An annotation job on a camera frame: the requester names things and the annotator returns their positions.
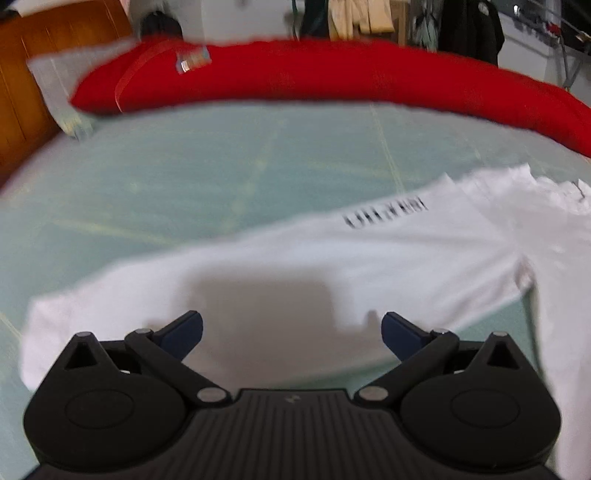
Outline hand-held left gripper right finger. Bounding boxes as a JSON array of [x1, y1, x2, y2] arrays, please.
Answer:
[[354, 311, 530, 407]]

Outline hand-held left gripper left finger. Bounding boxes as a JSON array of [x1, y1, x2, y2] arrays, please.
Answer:
[[60, 310, 230, 407]]

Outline white printed t-shirt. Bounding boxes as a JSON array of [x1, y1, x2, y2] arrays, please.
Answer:
[[18, 163, 591, 480]]

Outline cream hanging clothes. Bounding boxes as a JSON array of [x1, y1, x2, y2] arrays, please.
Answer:
[[328, 0, 396, 38]]

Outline red quilt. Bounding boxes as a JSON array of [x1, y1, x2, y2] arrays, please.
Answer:
[[69, 39, 591, 158]]

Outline grey checked pillow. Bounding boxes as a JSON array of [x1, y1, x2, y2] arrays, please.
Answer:
[[27, 39, 140, 140]]

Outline black backpack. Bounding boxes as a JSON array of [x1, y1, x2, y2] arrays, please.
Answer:
[[139, 11, 184, 41]]

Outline teal hanging garment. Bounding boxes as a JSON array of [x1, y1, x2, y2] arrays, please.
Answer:
[[412, 8, 440, 50]]

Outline cardboard box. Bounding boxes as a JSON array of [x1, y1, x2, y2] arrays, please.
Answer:
[[392, 0, 410, 45]]

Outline black jacket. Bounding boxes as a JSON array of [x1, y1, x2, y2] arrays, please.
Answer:
[[438, 0, 507, 66]]

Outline wooden headboard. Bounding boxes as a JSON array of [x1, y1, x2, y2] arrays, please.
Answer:
[[0, 0, 136, 186]]

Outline green bag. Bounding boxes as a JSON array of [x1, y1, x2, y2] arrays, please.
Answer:
[[291, 0, 331, 41]]

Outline metal drying rack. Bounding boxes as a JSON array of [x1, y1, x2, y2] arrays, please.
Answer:
[[507, 0, 591, 99]]

